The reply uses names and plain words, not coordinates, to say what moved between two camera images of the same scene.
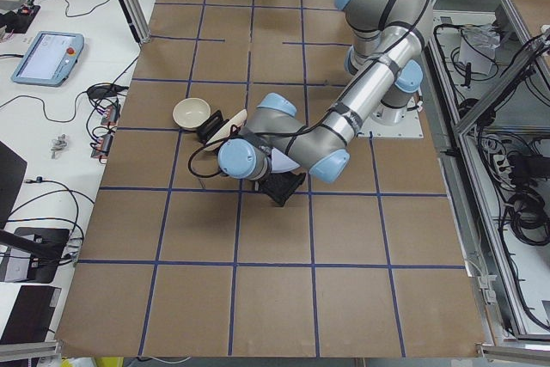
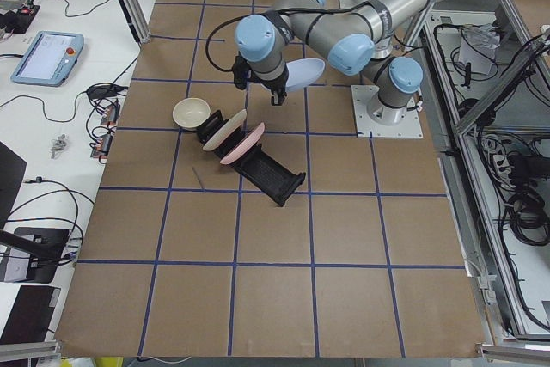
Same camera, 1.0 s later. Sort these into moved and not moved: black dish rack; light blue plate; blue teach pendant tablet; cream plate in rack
Moved: light blue plate
Not moved: cream plate in rack; black dish rack; blue teach pendant tablet
